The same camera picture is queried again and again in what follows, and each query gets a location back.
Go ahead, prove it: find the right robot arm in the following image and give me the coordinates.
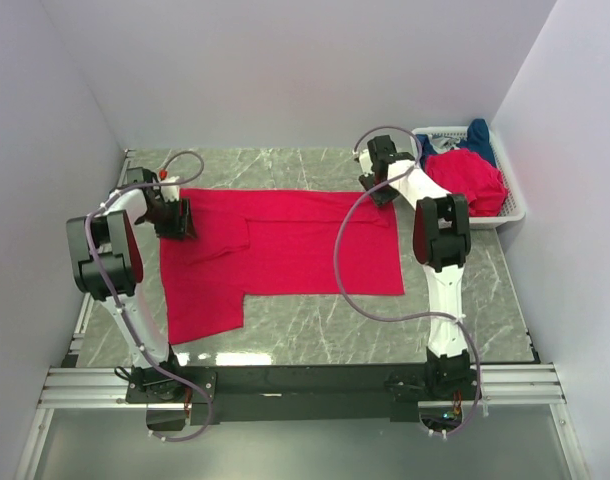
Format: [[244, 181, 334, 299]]
[[358, 135, 475, 399]]

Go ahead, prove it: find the red t shirt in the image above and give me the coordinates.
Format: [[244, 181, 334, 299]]
[[424, 149, 508, 217], [160, 188, 405, 345]]

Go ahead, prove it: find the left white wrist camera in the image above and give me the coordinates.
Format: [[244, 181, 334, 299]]
[[159, 176, 181, 202]]

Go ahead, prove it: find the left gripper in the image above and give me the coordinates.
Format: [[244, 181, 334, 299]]
[[140, 196, 198, 241]]

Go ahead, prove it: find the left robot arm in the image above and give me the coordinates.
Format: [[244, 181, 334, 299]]
[[66, 167, 206, 402]]

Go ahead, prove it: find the white plastic laundry basket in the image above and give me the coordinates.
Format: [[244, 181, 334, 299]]
[[412, 126, 526, 229]]

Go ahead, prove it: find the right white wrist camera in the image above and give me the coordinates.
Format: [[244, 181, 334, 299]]
[[354, 149, 373, 175]]

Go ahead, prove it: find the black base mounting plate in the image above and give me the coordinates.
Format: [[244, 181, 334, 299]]
[[126, 363, 476, 425]]

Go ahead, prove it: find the red t shirt in basket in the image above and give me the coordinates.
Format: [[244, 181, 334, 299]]
[[424, 149, 508, 217]]

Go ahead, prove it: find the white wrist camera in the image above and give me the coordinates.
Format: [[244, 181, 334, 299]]
[[354, 149, 373, 175], [159, 176, 181, 202]]

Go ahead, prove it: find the blue t shirt in basket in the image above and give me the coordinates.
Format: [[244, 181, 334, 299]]
[[413, 118, 497, 168]]

